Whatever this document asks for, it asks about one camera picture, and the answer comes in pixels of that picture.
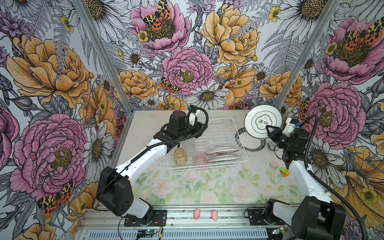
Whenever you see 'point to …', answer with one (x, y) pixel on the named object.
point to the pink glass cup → (199, 161)
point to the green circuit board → (146, 233)
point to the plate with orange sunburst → (222, 152)
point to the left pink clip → (196, 213)
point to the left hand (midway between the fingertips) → (203, 128)
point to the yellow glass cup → (180, 158)
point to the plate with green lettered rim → (248, 142)
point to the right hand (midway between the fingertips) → (265, 129)
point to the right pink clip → (214, 215)
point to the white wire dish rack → (220, 144)
